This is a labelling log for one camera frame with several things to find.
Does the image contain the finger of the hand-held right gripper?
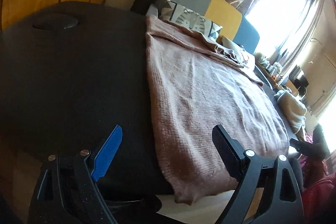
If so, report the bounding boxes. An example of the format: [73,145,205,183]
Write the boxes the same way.
[289,138,315,154]

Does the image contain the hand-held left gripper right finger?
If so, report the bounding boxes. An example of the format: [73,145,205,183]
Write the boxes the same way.
[211,124,305,224]

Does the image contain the grey yellow blue sofa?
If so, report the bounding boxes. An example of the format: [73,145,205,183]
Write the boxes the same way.
[146,0,260,56]

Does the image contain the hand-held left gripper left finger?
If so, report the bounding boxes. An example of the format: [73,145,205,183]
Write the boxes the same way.
[28,124,124,224]

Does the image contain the window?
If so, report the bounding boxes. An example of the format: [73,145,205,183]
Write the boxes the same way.
[247,0,315,56]

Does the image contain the beige deer print cushion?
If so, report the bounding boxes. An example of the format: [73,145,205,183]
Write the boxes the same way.
[222,35,255,67]

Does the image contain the cluttered wooden side table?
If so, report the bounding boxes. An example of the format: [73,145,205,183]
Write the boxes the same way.
[253,53,309,98]

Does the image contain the person's red patterned clothing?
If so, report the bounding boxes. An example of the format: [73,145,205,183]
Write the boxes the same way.
[299,132,336,214]

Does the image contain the tiger print cushion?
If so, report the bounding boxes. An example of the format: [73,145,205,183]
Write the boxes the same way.
[160,0,223,39]

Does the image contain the beige folded cloth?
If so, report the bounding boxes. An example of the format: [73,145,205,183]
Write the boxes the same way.
[274,90,307,132]

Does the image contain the pink knitted sweater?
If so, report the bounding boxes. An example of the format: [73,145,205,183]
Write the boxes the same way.
[145,15,290,206]

